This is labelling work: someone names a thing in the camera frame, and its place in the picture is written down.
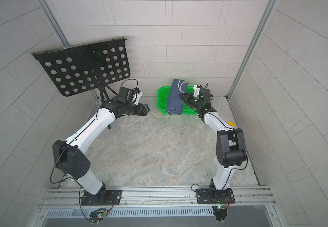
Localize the green plastic basket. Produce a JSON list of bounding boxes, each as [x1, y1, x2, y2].
[[156, 86, 197, 115]]

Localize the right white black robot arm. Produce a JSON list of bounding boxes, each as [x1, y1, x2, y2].
[[179, 87, 248, 191]]

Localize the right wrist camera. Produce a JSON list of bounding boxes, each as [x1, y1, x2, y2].
[[193, 85, 202, 98]]

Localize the left circuit board with wires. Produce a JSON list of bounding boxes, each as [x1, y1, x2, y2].
[[79, 197, 113, 225]]

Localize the aluminium rail frame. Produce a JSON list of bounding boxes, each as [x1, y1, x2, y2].
[[32, 185, 284, 227]]

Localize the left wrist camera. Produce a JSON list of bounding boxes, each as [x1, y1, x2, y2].
[[132, 88, 142, 105]]

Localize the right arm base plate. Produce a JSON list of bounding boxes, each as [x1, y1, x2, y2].
[[195, 188, 236, 205]]

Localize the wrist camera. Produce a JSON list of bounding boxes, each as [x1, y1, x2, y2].
[[193, 85, 202, 98], [132, 88, 142, 105]]

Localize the yellow plastic triangle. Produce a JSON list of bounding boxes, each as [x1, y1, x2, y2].
[[227, 122, 235, 127]]

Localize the dark blue pillowcase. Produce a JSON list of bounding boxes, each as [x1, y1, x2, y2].
[[166, 79, 188, 115]]

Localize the circuit board with wires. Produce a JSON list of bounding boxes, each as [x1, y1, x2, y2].
[[79, 197, 113, 225], [212, 204, 230, 222]]

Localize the black perforated music stand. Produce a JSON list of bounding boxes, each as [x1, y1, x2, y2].
[[32, 37, 131, 103]]

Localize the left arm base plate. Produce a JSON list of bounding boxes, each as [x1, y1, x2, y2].
[[79, 190, 123, 206]]

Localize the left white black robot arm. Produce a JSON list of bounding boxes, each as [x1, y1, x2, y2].
[[52, 87, 150, 196]]

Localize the right circuit board with wires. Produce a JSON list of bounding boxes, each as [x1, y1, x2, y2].
[[212, 204, 230, 222]]

